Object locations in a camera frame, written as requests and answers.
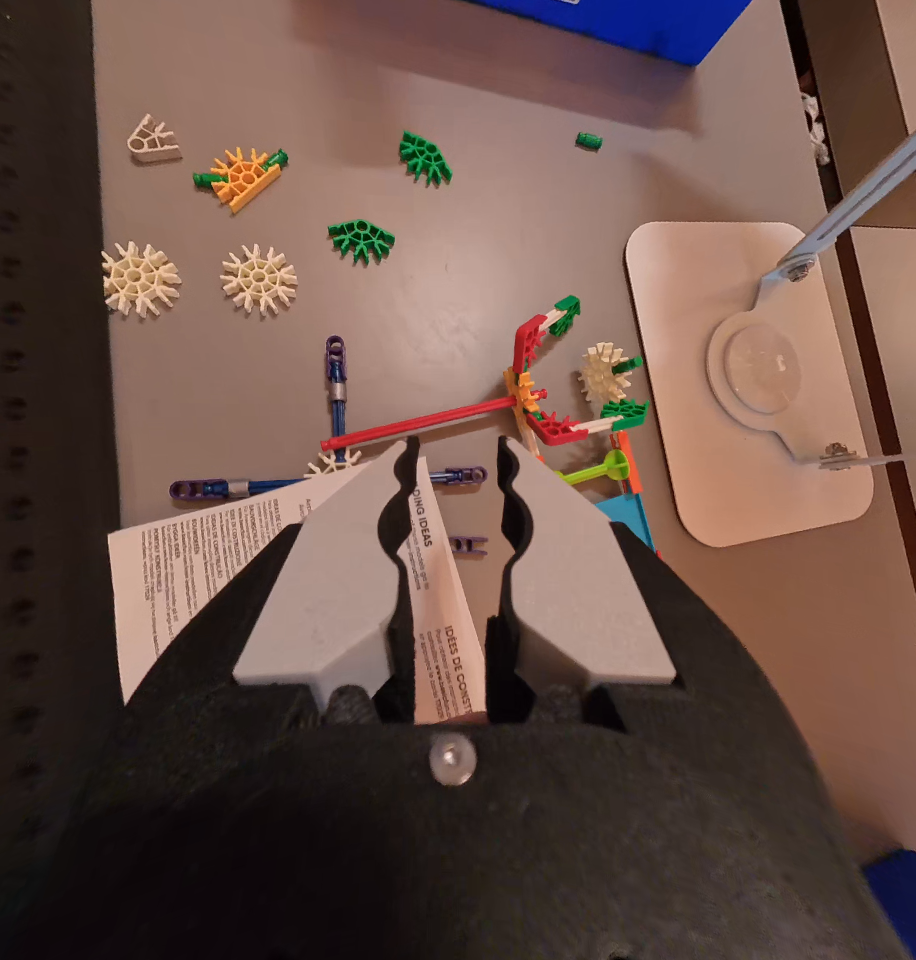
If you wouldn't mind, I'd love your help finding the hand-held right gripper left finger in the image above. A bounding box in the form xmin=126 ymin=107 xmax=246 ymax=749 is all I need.
xmin=233 ymin=436 xmax=423 ymax=724

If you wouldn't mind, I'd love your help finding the cream snowflake connector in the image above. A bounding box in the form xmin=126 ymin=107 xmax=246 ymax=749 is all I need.
xmin=219 ymin=243 xmax=299 ymax=318
xmin=100 ymin=240 xmax=183 ymax=320

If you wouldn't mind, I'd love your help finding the blue plastic bin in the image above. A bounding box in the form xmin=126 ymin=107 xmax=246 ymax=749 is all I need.
xmin=469 ymin=0 xmax=755 ymax=67

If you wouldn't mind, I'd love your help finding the blue plastic container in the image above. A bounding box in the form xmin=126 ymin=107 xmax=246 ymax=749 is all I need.
xmin=861 ymin=846 xmax=916 ymax=960

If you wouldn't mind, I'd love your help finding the white document stand board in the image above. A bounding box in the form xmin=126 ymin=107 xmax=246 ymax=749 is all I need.
xmin=874 ymin=0 xmax=916 ymax=162

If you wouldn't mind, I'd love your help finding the green fan connector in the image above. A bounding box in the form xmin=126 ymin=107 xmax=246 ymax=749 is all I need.
xmin=398 ymin=131 xmax=454 ymax=189
xmin=327 ymin=219 xmax=397 ymax=266

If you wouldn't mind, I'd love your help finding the multicolour toy construction model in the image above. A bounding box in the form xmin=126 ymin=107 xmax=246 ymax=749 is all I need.
xmin=319 ymin=294 xmax=663 ymax=560

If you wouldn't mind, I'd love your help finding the clear acrylic bracket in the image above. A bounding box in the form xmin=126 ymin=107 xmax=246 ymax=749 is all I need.
xmin=705 ymin=273 xmax=853 ymax=470

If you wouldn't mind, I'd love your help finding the small cream fan connector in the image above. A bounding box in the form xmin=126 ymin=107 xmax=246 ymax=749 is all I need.
xmin=126 ymin=114 xmax=183 ymax=165

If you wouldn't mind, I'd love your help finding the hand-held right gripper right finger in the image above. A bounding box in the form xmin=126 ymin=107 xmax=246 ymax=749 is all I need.
xmin=485 ymin=435 xmax=678 ymax=724

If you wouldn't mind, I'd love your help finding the yellow connector green rod assembly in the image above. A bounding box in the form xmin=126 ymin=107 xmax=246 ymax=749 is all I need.
xmin=192 ymin=147 xmax=290 ymax=215

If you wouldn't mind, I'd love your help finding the black perforated chair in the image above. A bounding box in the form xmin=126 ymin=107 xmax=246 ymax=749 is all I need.
xmin=0 ymin=0 xmax=129 ymax=849

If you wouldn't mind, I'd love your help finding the white instruction leaflet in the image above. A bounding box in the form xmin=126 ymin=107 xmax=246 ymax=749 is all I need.
xmin=107 ymin=456 xmax=489 ymax=725

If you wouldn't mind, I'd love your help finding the blue rod snowflake assembly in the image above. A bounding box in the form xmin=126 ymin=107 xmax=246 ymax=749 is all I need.
xmin=168 ymin=335 xmax=491 ymax=504

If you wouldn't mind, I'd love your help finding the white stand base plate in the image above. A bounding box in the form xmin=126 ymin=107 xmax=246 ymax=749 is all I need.
xmin=624 ymin=221 xmax=875 ymax=549

